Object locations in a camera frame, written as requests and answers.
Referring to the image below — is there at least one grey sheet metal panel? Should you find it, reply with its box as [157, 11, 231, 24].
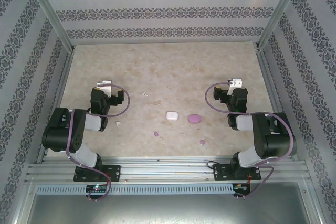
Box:
[15, 182, 324, 224]

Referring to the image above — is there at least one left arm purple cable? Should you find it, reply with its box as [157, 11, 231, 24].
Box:
[65, 81, 131, 201]

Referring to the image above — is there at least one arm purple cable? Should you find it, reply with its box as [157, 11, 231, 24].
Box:
[65, 81, 131, 201]
[205, 82, 295, 200]

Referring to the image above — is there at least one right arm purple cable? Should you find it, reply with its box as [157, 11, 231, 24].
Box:
[205, 82, 295, 200]

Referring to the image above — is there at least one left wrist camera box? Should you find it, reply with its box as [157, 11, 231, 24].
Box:
[95, 80, 114, 97]

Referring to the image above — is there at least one aluminium side rail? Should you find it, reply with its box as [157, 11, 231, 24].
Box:
[36, 50, 76, 163]
[256, 49, 299, 161]

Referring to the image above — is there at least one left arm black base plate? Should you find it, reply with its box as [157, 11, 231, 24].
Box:
[73, 165, 122, 183]

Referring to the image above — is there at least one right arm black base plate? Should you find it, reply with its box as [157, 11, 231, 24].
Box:
[213, 163, 262, 182]

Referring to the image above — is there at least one aluminium mounting rail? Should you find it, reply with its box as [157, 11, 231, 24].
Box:
[25, 155, 308, 183]

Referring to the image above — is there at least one slotted grey cable duct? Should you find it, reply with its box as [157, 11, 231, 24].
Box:
[35, 183, 234, 195]

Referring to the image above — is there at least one aluminium frame post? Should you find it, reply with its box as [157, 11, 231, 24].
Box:
[255, 0, 308, 50]
[22, 0, 76, 51]

